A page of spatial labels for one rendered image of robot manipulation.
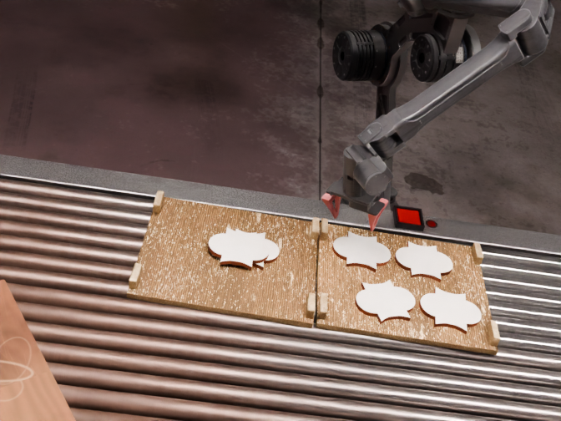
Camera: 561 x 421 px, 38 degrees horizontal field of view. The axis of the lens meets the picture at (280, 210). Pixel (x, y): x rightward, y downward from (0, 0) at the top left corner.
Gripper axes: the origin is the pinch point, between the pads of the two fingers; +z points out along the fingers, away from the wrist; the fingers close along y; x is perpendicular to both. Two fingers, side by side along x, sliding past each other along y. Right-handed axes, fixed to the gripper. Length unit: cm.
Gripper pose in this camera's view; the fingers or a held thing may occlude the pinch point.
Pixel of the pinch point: (354, 220)
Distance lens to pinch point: 191.4
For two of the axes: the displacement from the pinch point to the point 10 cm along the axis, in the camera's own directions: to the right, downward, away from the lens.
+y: 8.5, 3.0, -4.2
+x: 5.2, -5.4, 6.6
